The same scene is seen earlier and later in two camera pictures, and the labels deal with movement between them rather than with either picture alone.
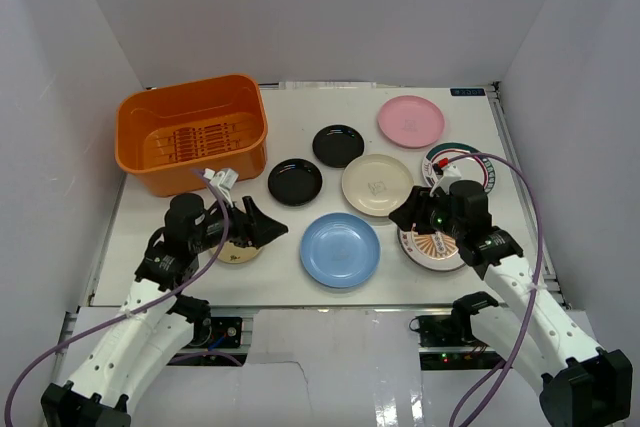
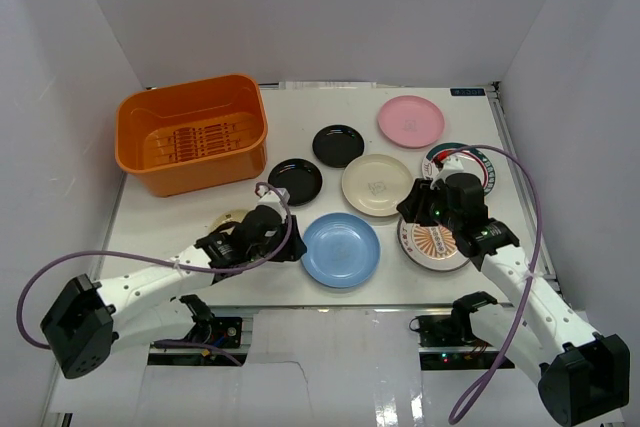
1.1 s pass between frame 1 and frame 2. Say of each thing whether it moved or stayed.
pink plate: stayed
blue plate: stayed
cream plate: stayed
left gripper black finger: moved
